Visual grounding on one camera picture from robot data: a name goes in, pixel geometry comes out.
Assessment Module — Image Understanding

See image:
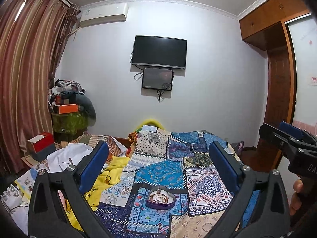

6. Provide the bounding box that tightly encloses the white air conditioner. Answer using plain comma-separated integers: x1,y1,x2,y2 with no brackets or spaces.
79,3,128,27

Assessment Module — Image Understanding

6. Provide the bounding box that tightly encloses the yellow printed cloth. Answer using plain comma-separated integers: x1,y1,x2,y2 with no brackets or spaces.
65,154,131,231

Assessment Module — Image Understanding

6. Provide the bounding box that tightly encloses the brown wooden wardrobe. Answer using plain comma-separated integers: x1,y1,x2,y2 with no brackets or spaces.
239,0,313,174

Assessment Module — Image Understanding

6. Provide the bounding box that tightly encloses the blue patchwork bed cover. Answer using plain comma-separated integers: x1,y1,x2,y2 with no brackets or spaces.
93,125,261,238

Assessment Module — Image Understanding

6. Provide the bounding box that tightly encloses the orange box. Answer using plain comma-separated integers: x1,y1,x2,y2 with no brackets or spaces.
57,104,79,114

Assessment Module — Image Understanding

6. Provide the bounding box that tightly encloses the red white box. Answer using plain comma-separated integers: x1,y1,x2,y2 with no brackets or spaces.
27,132,54,153

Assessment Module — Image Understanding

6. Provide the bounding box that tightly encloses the large black wall television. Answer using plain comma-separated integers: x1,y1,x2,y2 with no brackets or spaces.
131,36,187,69

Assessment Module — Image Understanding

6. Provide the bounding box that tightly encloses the person's right hand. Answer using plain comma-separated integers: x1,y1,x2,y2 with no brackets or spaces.
289,179,304,216

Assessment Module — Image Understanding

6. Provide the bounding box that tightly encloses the pile of clothes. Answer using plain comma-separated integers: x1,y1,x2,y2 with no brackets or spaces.
48,80,97,126

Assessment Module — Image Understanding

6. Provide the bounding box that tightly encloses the white cloth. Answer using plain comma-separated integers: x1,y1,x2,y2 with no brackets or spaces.
47,143,93,173

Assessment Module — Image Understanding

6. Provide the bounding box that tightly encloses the small wall monitor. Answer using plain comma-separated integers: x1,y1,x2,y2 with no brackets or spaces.
142,67,174,91

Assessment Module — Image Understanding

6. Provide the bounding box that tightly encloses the striped orange brown pillow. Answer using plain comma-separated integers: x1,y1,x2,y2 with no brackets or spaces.
70,134,128,160

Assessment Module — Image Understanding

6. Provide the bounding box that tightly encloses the striped brown curtain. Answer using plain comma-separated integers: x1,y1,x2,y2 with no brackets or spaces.
1,0,79,173

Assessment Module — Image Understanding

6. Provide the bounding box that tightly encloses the green patterned covered stand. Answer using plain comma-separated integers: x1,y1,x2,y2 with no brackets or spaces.
51,112,88,134

